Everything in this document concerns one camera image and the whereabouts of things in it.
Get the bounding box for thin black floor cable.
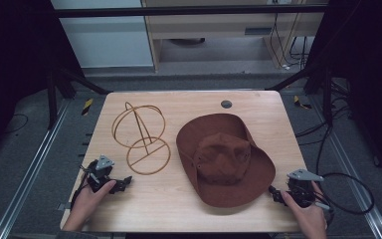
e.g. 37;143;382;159
3;113;30;134

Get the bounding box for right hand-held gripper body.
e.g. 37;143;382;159
286;168;325;209

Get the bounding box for yellow black striped tape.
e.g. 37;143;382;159
292;95;312;111
81;98;95;117

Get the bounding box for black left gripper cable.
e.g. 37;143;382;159
70;164;93;211

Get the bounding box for aluminium floor rail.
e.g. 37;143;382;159
0;99;72;239
310;95;382;239

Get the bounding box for black floor cables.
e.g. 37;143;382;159
293;79;354;175

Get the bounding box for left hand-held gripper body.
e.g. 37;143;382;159
85;154;115;194

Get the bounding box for white cabinet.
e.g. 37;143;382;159
50;0;155;70

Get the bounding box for black frame crossbar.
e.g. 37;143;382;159
51;4;330;19

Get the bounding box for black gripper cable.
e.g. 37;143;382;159
70;164;93;211
312;171;376;216

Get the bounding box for gold wire hat stand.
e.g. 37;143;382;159
110;101;172;176

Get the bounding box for light wooden desk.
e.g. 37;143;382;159
140;0;330;73

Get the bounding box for person's right hand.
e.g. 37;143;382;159
281;180;329;239

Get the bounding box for person's left hand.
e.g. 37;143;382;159
62;179;117;232

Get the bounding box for brown brimmed hat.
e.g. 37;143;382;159
175;113;277;209

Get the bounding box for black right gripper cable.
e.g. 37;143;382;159
312;171;376;216

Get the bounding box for black metal stand leg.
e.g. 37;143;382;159
45;67;111;130
266;65;334;127

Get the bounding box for black curtain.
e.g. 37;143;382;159
0;0;83;168
306;0;382;185

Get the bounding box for black cables under desk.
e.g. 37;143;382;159
269;12;310;72

